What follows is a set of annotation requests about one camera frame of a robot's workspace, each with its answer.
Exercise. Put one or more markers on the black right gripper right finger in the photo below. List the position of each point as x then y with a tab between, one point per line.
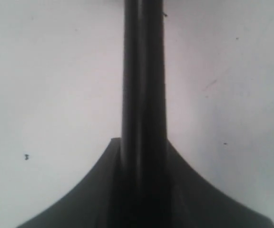
184	199

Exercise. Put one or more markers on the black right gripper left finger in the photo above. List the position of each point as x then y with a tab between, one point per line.
103	197

